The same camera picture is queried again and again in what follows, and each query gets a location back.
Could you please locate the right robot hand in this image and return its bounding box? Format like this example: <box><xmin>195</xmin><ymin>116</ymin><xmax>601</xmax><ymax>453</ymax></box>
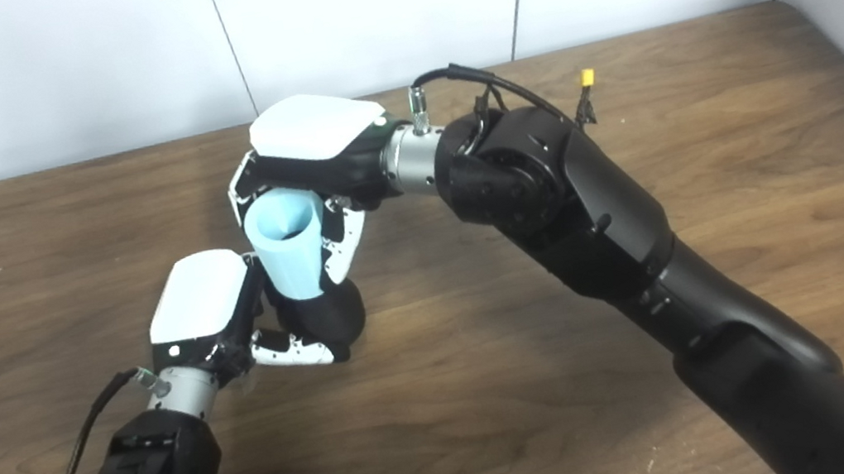
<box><xmin>215</xmin><ymin>81</ymin><xmax>417</xmax><ymax>300</ymax></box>

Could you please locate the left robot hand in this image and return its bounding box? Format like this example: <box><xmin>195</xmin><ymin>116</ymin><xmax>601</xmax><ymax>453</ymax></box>
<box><xmin>139</xmin><ymin>232</ymin><xmax>351</xmax><ymax>393</ymax></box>

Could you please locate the light-blue hose piece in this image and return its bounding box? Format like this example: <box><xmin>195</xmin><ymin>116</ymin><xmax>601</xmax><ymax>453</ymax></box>
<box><xmin>238</xmin><ymin>183</ymin><xmax>337</xmax><ymax>307</ymax></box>

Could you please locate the black flared nozzle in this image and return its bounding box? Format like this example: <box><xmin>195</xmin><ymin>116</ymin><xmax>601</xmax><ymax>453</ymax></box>
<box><xmin>272</xmin><ymin>275</ymin><xmax>372</xmax><ymax>369</ymax></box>

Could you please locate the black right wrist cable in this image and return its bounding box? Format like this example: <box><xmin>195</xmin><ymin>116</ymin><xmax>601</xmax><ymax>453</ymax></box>
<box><xmin>407</xmin><ymin>46</ymin><xmax>573</xmax><ymax>146</ymax></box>

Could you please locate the yellow plug with black wire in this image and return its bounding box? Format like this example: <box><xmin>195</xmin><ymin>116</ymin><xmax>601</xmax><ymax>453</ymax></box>
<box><xmin>569</xmin><ymin>67</ymin><xmax>603</xmax><ymax>127</ymax></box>

